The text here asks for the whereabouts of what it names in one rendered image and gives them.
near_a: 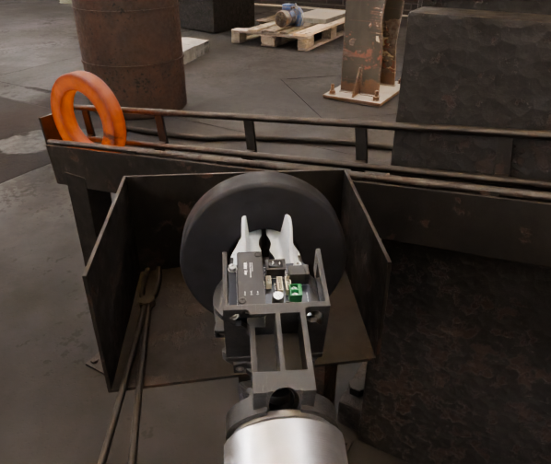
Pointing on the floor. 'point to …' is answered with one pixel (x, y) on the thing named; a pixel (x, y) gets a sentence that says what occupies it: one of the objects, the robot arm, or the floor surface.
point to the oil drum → (134, 51)
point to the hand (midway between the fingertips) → (263, 235)
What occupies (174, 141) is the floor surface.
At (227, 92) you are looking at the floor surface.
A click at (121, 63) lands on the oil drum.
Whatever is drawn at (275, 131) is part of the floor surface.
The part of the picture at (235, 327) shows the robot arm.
